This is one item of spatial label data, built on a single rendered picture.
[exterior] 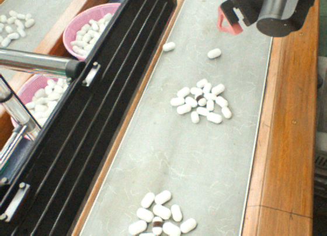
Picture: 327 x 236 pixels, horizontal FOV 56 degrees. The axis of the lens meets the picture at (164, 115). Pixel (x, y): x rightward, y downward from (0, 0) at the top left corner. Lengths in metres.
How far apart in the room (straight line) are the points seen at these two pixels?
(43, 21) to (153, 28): 0.76
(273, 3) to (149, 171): 0.41
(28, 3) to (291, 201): 1.09
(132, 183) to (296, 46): 0.56
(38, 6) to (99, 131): 0.96
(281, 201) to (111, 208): 0.33
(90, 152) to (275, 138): 0.46
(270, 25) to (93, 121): 0.34
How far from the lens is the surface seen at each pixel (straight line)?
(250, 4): 0.64
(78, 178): 0.33
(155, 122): 0.74
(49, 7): 1.23
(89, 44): 1.00
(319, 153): 1.09
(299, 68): 0.84
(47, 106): 0.89
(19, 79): 0.95
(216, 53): 0.87
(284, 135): 0.71
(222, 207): 0.64
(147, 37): 0.44
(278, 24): 0.54
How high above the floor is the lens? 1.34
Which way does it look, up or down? 53 degrees down
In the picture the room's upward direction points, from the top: 10 degrees counter-clockwise
